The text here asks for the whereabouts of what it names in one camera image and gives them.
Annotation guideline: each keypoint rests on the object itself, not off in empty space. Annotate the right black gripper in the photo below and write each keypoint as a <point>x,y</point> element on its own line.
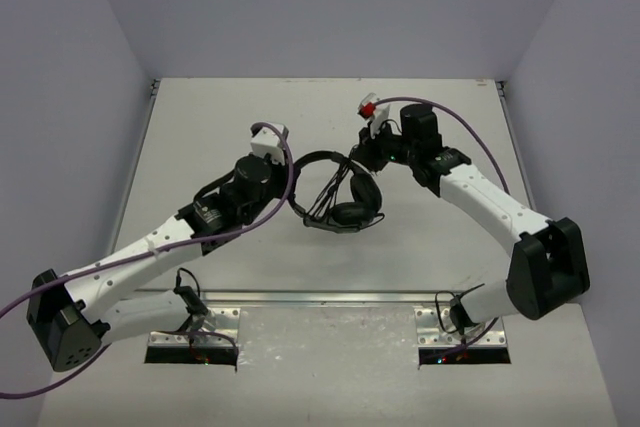
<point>368,151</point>

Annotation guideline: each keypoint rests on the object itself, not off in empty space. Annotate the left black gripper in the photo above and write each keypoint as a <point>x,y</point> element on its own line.
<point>279,179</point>

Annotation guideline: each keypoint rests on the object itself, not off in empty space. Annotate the black headset with microphone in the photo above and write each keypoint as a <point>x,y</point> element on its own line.
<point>349,202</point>

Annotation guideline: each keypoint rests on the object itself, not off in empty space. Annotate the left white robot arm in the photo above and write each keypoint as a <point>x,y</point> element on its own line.
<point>76,314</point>

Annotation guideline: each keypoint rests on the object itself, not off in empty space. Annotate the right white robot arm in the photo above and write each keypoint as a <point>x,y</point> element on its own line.
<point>548,265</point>

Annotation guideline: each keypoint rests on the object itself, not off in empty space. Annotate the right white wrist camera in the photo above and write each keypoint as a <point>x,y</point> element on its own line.
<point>374,114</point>

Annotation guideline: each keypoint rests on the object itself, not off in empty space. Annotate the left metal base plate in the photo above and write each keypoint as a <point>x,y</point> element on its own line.
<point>221,322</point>

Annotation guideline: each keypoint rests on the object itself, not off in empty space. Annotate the metal base plate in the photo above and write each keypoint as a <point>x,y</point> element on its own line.
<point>221,322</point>
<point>435,329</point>

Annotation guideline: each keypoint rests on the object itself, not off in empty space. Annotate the aluminium rail front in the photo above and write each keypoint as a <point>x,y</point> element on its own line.
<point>317,297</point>

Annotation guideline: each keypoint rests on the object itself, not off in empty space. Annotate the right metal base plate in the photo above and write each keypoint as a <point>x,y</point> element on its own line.
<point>435,329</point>

